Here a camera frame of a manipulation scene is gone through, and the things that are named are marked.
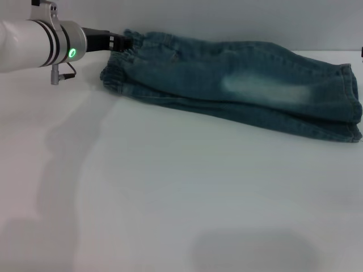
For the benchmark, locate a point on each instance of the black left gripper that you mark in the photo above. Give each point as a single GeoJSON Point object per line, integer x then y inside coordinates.
{"type": "Point", "coordinates": [97, 41]}

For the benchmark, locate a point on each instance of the blue denim shorts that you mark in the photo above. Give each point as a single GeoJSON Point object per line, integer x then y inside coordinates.
{"type": "Point", "coordinates": [227, 79]}

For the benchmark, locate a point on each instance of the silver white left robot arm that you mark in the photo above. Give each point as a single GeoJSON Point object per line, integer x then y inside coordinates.
{"type": "Point", "coordinates": [22, 42]}

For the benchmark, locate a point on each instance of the white tablecloth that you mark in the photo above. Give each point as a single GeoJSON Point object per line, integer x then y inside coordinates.
{"type": "Point", "coordinates": [141, 184]}

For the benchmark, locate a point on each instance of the silver camera bracket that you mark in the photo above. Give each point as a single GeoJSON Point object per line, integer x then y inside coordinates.
{"type": "Point", "coordinates": [48, 14]}

